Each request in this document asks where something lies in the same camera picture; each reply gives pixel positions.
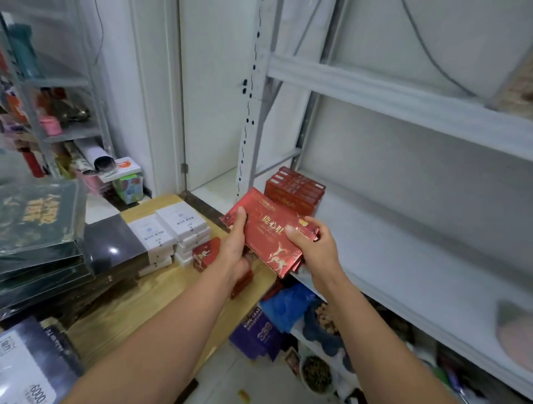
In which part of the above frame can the person's left hand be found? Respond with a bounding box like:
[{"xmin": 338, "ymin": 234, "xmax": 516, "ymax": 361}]
[{"xmin": 216, "ymin": 207, "xmax": 255, "ymax": 286}]

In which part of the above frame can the person's right hand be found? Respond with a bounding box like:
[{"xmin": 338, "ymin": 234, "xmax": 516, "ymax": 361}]
[{"xmin": 284, "ymin": 216, "xmax": 347, "ymax": 293}]

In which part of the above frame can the red deer-print gift box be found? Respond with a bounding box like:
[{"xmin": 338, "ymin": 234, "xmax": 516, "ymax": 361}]
[{"xmin": 220, "ymin": 187, "xmax": 321, "ymax": 279}]

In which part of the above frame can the person's right forearm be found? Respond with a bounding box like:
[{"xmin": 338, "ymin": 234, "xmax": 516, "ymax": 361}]
[{"xmin": 310, "ymin": 271, "xmax": 461, "ymax": 404}]

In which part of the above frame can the person's left forearm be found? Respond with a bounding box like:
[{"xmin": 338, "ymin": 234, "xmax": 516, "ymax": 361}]
[{"xmin": 62, "ymin": 261, "xmax": 247, "ymax": 404}]

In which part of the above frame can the red box with white label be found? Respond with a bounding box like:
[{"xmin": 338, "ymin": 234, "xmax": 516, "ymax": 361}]
[
  {"xmin": 269, "ymin": 176, "xmax": 324, "ymax": 200},
  {"xmin": 264, "ymin": 183, "xmax": 322, "ymax": 217},
  {"xmin": 278, "ymin": 166, "xmax": 326, "ymax": 190},
  {"xmin": 273, "ymin": 171, "xmax": 325, "ymax": 195}
]

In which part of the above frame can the small red deer-print box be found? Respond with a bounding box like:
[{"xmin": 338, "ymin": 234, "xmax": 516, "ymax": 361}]
[{"xmin": 192, "ymin": 237, "xmax": 255, "ymax": 300}]

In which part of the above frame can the stack of white boxes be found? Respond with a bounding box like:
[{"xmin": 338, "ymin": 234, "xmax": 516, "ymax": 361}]
[{"xmin": 127, "ymin": 199, "xmax": 211, "ymax": 278}]

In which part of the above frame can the blue plastic bag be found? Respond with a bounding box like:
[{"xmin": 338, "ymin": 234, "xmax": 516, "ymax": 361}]
[{"xmin": 260, "ymin": 283, "xmax": 318, "ymax": 334}]

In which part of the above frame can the dark blue bowl of nuts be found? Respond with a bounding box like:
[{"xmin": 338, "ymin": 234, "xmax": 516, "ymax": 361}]
[{"xmin": 303, "ymin": 300, "xmax": 355, "ymax": 372}]

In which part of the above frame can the white metal shelving rack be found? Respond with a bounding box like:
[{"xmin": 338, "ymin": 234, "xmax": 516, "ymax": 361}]
[{"xmin": 236, "ymin": 0, "xmax": 533, "ymax": 400}]

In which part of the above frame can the purple box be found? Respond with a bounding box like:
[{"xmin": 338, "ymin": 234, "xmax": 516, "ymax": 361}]
[{"xmin": 228, "ymin": 306, "xmax": 285, "ymax": 361}]

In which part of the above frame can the green and white box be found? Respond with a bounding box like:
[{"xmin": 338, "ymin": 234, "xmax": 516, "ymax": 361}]
[{"xmin": 113, "ymin": 174, "xmax": 145, "ymax": 205}]

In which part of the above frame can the glossy black box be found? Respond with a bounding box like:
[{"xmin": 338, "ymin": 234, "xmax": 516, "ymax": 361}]
[{"xmin": 78, "ymin": 214, "xmax": 151, "ymax": 276}]

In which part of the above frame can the white box with orange print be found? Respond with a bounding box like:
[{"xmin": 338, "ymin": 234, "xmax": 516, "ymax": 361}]
[{"xmin": 99, "ymin": 157, "xmax": 142, "ymax": 182}]

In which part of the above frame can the white door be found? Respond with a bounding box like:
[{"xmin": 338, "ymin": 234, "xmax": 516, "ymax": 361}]
[{"xmin": 178, "ymin": 0, "xmax": 317, "ymax": 193}]

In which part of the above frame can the round tub of dried goods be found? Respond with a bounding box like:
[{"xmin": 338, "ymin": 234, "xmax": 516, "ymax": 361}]
[{"xmin": 299, "ymin": 354, "xmax": 335, "ymax": 395}]

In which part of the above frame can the rolled paper tube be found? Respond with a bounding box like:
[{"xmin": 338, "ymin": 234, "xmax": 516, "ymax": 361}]
[{"xmin": 74, "ymin": 138, "xmax": 117, "ymax": 174}]

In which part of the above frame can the stack of dark green boxes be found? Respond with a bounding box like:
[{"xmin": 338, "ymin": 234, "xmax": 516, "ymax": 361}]
[{"xmin": 0, "ymin": 178, "xmax": 95, "ymax": 319}]

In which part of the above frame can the pink jar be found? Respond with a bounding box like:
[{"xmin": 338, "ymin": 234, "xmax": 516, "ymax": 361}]
[{"xmin": 39, "ymin": 116, "xmax": 63, "ymax": 137}]

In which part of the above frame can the red bottle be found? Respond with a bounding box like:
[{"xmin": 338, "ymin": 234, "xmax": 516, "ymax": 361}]
[{"xmin": 18, "ymin": 147, "xmax": 45, "ymax": 179}]

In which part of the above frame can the grey metal shelf rack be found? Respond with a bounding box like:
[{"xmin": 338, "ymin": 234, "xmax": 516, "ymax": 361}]
[{"xmin": 0, "ymin": 12, "xmax": 114, "ymax": 177}]

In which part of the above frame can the dark box with white label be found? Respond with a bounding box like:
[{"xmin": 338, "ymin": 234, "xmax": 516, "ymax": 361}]
[{"xmin": 0, "ymin": 316, "xmax": 86, "ymax": 404}]

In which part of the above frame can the teal bottle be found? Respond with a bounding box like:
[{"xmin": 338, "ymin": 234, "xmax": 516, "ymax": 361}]
[{"xmin": 7, "ymin": 22, "xmax": 41, "ymax": 80}]

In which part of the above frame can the black cable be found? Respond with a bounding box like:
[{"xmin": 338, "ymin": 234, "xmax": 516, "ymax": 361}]
[{"xmin": 401, "ymin": 0, "xmax": 480, "ymax": 97}]

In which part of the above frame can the thin black wire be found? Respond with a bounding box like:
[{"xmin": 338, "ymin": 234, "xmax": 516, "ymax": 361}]
[{"xmin": 93, "ymin": 0, "xmax": 105, "ymax": 66}]

